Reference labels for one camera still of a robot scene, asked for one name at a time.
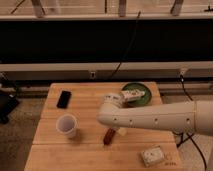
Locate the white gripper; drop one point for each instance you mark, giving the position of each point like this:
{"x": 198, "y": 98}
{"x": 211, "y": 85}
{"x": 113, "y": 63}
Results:
{"x": 120, "y": 130}

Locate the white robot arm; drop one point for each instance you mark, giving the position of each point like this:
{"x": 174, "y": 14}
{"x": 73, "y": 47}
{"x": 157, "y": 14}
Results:
{"x": 191, "y": 116}

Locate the white rolled towel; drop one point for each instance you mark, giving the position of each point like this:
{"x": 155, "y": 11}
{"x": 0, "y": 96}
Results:
{"x": 132, "y": 95}

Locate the green bowl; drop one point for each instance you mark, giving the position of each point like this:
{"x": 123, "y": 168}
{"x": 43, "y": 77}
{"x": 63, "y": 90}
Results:
{"x": 144, "y": 100}

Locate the wooden table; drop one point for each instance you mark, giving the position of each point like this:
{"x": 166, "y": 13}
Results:
{"x": 52, "y": 151}

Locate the black smartphone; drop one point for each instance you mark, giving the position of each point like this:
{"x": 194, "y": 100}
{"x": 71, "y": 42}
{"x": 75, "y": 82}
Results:
{"x": 64, "y": 99}

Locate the black object at left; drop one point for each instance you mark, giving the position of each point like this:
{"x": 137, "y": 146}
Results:
{"x": 8, "y": 102}

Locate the wall power outlet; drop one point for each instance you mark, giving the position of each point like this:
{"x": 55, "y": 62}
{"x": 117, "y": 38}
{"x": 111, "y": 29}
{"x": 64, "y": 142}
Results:
{"x": 92, "y": 74}

